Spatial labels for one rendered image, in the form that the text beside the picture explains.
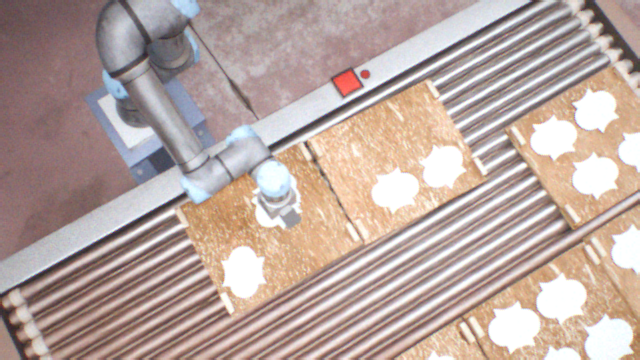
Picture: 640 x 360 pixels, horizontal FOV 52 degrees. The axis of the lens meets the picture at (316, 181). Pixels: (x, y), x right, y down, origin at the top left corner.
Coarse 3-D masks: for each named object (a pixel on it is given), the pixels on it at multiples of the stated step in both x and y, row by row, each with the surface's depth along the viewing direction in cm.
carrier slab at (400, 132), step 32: (416, 96) 195; (352, 128) 191; (384, 128) 192; (416, 128) 192; (448, 128) 192; (320, 160) 189; (352, 160) 189; (384, 160) 189; (416, 160) 189; (352, 192) 186; (416, 192) 187; (448, 192) 187; (384, 224) 184
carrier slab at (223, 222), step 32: (288, 160) 188; (224, 192) 186; (320, 192) 186; (192, 224) 183; (224, 224) 183; (256, 224) 183; (320, 224) 184; (224, 256) 181; (256, 256) 181; (288, 256) 181; (320, 256) 182; (224, 288) 179
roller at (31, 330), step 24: (576, 24) 204; (528, 48) 201; (480, 72) 199; (456, 96) 198; (144, 264) 181; (96, 288) 179; (120, 288) 181; (48, 312) 178; (72, 312) 178; (24, 336) 176
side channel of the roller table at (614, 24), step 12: (588, 0) 205; (600, 0) 203; (612, 0) 203; (600, 12) 203; (612, 12) 202; (624, 12) 202; (612, 24) 201; (624, 24) 201; (612, 36) 204; (624, 36) 200; (636, 36) 200; (624, 48) 202; (636, 48) 199; (636, 60) 200
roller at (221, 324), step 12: (636, 72) 201; (636, 84) 200; (492, 156) 193; (504, 156) 192; (516, 156) 193; (492, 168) 192; (360, 240) 185; (336, 264) 184; (312, 276) 182; (288, 288) 181; (276, 300) 181; (228, 312) 180; (252, 312) 179; (216, 324) 178; (228, 324) 178; (192, 336) 177; (204, 336) 177; (216, 336) 179; (168, 348) 177; (180, 348) 176; (192, 348) 177
